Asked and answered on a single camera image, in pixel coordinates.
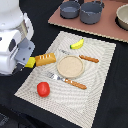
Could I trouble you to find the right grey pot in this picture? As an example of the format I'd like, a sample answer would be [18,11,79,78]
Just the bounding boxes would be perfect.
[80,0,104,24]

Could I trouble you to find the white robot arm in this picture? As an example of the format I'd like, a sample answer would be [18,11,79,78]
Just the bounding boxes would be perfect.
[0,0,35,76]

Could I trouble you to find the grey pot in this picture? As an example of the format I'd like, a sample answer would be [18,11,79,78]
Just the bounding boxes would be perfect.
[60,1,80,19]
[80,0,104,24]

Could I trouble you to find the fork with wooden handle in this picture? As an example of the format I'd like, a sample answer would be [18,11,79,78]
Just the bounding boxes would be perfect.
[45,71,87,90]

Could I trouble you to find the left grey pot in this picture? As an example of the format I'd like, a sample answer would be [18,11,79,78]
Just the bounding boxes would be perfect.
[60,1,80,19]

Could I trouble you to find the woven beige placemat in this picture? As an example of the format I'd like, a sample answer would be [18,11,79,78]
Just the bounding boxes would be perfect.
[15,31,116,128]

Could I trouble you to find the red toy tomato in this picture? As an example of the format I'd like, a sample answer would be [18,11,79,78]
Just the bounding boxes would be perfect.
[37,82,50,97]

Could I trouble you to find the yellow butter block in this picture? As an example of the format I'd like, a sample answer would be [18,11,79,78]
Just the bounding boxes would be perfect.
[25,57,35,68]

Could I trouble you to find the knife with wooden handle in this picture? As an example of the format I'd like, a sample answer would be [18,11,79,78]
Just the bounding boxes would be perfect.
[59,49,99,63]

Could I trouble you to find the toy bread loaf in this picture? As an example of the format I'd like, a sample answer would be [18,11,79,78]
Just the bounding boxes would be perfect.
[35,53,56,66]

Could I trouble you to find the round wooden plate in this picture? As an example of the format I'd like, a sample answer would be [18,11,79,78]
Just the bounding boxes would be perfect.
[57,55,84,78]

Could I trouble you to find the cream bowl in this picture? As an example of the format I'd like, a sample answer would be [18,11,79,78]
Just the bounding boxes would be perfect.
[116,4,128,30]

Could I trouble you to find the yellow toy banana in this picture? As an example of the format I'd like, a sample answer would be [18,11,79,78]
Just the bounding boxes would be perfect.
[70,38,84,49]

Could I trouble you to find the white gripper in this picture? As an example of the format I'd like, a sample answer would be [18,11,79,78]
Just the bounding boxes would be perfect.
[0,28,36,76]

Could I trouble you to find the pink mat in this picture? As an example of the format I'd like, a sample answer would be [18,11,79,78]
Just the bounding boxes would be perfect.
[48,0,128,42]

